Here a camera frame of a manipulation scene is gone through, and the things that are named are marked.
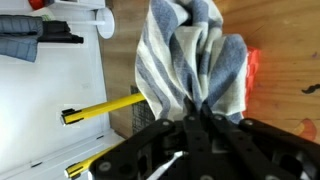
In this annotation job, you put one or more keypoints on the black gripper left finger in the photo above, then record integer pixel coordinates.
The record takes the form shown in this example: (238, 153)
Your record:
(196, 143)

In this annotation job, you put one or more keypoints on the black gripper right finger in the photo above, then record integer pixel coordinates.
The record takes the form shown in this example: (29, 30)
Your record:
(253, 146)

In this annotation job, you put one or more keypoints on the blue white striped towel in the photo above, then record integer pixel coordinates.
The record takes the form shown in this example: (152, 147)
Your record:
(186, 60)

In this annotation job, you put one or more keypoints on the red woven basket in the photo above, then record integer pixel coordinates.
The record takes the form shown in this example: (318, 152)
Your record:
(253, 66)

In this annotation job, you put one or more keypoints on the black mustache sticker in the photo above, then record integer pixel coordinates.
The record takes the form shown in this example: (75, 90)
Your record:
(311, 88)

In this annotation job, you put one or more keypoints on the yellow pole black tip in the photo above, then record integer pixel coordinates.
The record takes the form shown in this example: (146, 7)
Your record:
(100, 108)
(83, 165)

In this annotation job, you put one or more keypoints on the black folded garment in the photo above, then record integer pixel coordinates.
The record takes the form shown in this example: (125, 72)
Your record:
(58, 31)

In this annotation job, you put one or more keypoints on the grey quilted jacket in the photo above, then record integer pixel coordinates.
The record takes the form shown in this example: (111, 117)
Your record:
(18, 36)

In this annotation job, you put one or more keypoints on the small red object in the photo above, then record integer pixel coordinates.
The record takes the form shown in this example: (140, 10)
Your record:
(36, 3)

